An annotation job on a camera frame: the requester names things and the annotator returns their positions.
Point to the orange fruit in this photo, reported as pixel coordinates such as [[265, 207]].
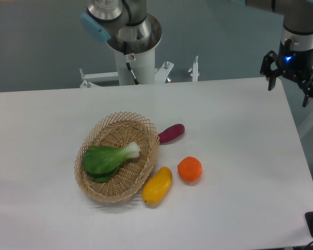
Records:
[[190, 169]]

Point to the woven wicker basket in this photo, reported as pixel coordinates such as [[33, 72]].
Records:
[[118, 130]]

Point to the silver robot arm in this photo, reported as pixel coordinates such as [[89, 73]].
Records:
[[133, 35]]

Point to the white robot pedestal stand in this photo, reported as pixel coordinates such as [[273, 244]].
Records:
[[131, 69]]

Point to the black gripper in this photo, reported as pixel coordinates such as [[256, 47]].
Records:
[[290, 64]]

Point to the green bok choy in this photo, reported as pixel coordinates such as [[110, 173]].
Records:
[[103, 162]]

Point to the yellow mango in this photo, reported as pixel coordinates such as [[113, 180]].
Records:
[[157, 187]]

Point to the purple sweet potato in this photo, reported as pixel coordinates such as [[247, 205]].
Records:
[[171, 133]]

